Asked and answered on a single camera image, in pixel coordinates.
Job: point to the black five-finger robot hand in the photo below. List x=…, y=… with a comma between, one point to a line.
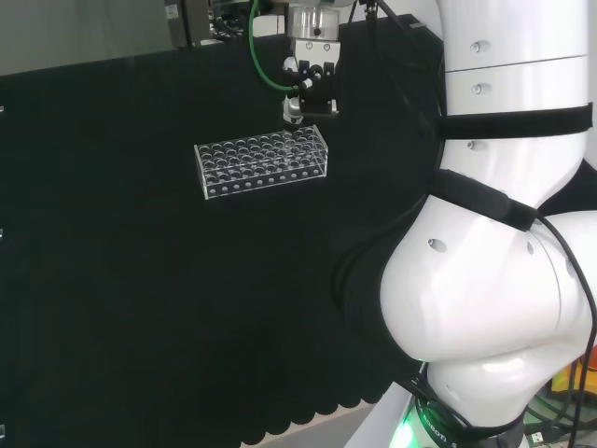
x=319, y=93

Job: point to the clear acrylic test tube rack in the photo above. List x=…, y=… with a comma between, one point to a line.
x=261, y=161

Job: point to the white background box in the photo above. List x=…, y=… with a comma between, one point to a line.
x=273, y=25

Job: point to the pale grey board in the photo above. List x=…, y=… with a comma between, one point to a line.
x=79, y=32

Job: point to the black bench cloth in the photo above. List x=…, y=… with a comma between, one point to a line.
x=140, y=280

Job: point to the yellow and orange box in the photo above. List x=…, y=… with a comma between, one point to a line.
x=566, y=378

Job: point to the dark metal post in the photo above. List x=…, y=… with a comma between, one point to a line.
x=184, y=21

